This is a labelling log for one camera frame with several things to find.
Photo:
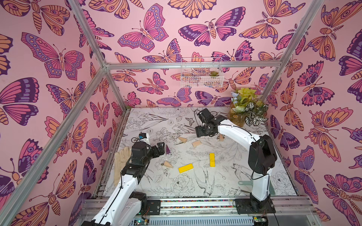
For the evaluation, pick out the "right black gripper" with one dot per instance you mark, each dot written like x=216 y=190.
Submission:
x=203 y=131

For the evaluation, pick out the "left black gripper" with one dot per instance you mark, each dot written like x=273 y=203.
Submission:
x=160 y=149

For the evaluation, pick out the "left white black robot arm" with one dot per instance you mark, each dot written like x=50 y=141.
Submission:
x=125 y=202

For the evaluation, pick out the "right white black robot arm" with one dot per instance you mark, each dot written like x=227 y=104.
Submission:
x=262 y=155

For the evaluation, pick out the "beige work glove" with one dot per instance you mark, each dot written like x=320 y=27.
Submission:
x=120 y=159

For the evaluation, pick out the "short yellow block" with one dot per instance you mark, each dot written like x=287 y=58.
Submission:
x=212 y=160

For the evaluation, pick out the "potted plant amber vase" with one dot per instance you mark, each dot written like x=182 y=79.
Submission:
x=247 y=108

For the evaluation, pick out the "long yellow block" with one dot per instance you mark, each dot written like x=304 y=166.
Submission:
x=185 y=168

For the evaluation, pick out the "small succulent in basket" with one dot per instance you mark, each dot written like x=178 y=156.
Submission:
x=214 y=73

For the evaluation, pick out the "teal dustpan brush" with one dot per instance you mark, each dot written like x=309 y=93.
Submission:
x=247 y=186

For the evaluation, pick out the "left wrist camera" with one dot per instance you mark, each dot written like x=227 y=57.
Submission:
x=144 y=137

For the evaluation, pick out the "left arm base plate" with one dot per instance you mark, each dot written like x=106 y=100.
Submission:
x=151 y=207

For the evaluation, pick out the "white wire basket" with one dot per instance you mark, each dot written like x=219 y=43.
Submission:
x=196 y=74

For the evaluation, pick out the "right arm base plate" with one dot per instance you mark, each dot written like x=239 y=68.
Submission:
x=254 y=206

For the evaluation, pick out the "front aluminium rail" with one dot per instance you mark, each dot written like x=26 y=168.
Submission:
x=290 y=211

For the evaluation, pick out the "aluminium frame structure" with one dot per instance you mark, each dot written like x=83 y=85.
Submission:
x=20 y=194

